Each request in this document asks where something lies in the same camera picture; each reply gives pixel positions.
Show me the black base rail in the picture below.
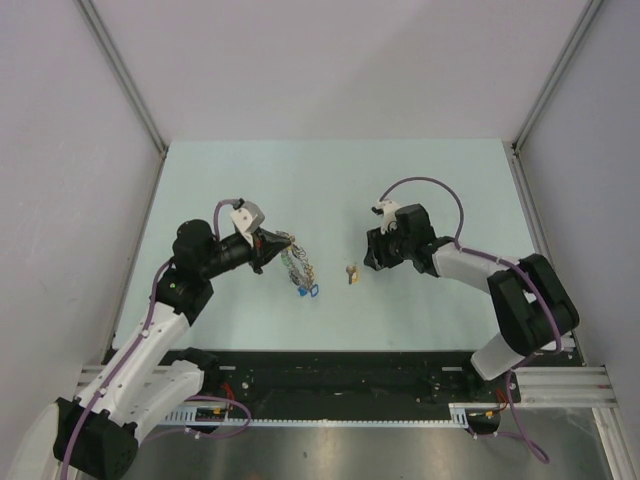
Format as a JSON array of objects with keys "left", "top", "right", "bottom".
[{"left": 102, "top": 349, "right": 584, "bottom": 419}]

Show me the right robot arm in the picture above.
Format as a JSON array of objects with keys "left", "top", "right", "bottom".
[{"left": 364, "top": 200, "right": 580, "bottom": 401}]

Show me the round metal keyring organiser disc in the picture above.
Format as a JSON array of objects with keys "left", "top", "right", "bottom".
[{"left": 276, "top": 231, "right": 319, "bottom": 298}]

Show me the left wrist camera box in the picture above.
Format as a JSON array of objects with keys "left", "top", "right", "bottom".
[{"left": 229, "top": 199, "right": 265, "bottom": 247}]

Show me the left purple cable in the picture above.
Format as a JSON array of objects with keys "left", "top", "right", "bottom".
[{"left": 62, "top": 197, "right": 254, "bottom": 480}]

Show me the left aluminium frame post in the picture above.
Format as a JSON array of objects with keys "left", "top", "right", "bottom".
[{"left": 73, "top": 0, "right": 168, "bottom": 160}]

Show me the right aluminium frame post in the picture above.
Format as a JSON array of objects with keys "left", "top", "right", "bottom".
[{"left": 510, "top": 0, "right": 621, "bottom": 151}]

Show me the aluminium front crossbar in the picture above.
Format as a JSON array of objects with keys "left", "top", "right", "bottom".
[{"left": 78, "top": 361, "right": 616, "bottom": 409}]

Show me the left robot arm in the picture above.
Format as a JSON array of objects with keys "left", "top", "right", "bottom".
[{"left": 53, "top": 220, "right": 291, "bottom": 479}]

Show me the aluminium frame post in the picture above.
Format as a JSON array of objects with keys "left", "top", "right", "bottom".
[
  {"left": 73, "top": 0, "right": 168, "bottom": 160},
  {"left": 510, "top": 0, "right": 621, "bottom": 151}
]

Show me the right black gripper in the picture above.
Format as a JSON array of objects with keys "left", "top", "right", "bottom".
[{"left": 363, "top": 221, "right": 414, "bottom": 272}]

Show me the white slotted cable duct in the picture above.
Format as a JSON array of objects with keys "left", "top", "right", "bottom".
[{"left": 164, "top": 402, "right": 474, "bottom": 431}]

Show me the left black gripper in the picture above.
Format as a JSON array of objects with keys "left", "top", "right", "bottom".
[{"left": 200, "top": 226, "right": 290, "bottom": 280}]

